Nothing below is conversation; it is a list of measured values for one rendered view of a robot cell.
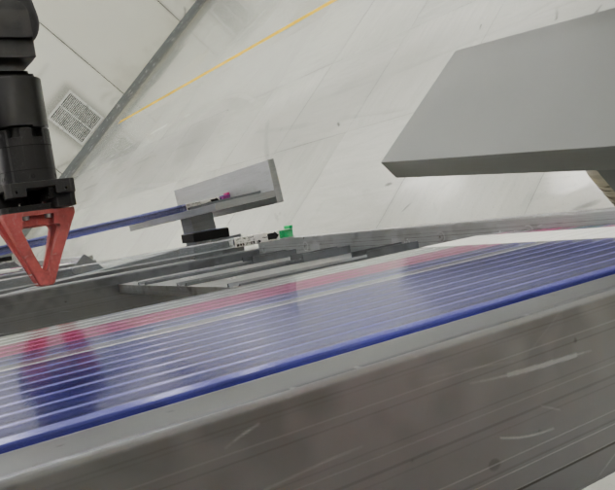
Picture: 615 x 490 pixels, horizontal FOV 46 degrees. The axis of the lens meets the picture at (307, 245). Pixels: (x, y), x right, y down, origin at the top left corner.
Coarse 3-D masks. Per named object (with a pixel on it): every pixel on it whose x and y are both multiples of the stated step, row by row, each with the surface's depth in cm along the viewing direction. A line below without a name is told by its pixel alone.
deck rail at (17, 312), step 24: (168, 264) 89; (192, 264) 90; (216, 264) 92; (48, 288) 81; (72, 288) 82; (96, 288) 84; (0, 312) 78; (24, 312) 79; (48, 312) 81; (72, 312) 82; (96, 312) 84
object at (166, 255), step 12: (288, 228) 88; (228, 240) 83; (156, 252) 79; (168, 252) 79; (180, 252) 80; (192, 252) 81; (204, 252) 82; (84, 264) 75; (96, 264) 75; (108, 264) 76; (120, 264) 76; (132, 264) 77; (24, 276) 71; (60, 276) 73; (72, 276) 74; (0, 288) 70; (12, 288) 71
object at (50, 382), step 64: (384, 256) 54; (448, 256) 46; (512, 256) 41; (576, 256) 36; (128, 320) 39; (192, 320) 35; (256, 320) 31; (320, 320) 29; (384, 320) 26; (448, 320) 26; (0, 384) 26; (64, 384) 24; (128, 384) 22; (192, 384) 21; (0, 448) 18
